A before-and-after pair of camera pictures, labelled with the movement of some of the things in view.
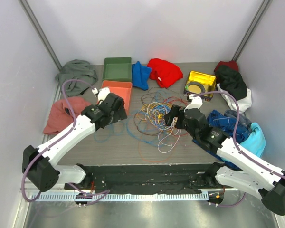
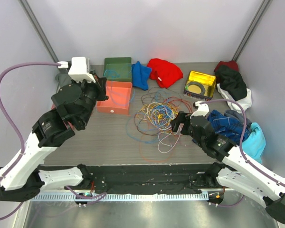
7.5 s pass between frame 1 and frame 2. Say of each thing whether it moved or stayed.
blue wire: moved
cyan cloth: stayed
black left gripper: moved
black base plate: stayed
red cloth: stayed
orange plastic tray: stayed
